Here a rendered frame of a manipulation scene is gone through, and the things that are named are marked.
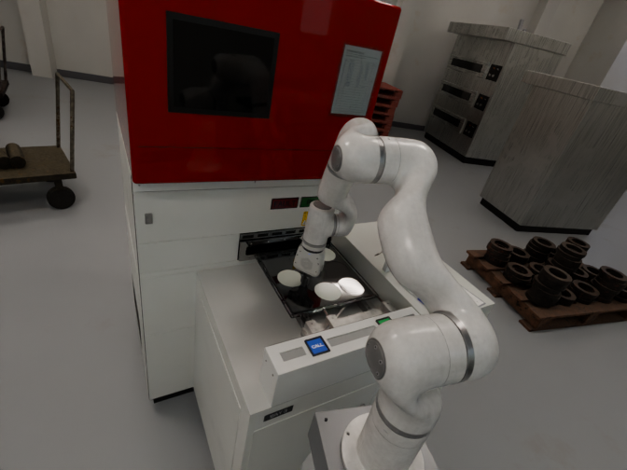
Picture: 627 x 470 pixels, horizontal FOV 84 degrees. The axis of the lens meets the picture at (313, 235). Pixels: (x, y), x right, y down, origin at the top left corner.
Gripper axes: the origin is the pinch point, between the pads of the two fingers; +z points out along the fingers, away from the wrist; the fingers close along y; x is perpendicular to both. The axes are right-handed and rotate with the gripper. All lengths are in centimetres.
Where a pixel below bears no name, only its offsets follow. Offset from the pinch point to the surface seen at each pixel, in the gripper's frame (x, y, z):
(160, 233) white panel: -21, -48, -9
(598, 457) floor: 79, 165, 92
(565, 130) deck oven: 377, 126, -34
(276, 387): -42.6, 13.5, 1.1
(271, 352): -37.7, 8.2, -4.0
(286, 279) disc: -1.6, -6.5, 2.0
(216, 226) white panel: -5.4, -36.7, -10.0
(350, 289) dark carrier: 8.9, 15.5, 2.1
